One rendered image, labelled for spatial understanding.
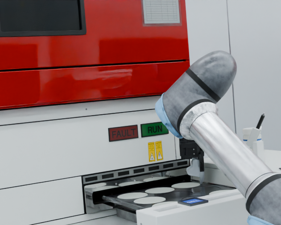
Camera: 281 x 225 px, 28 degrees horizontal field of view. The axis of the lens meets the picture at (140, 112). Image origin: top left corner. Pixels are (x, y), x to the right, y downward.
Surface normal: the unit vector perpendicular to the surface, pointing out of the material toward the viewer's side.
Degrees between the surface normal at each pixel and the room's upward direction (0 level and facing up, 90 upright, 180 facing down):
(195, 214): 90
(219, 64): 55
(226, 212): 90
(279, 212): 65
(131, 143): 90
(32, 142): 90
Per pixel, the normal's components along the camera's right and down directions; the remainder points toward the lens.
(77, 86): 0.51, 0.00
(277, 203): -0.54, -0.46
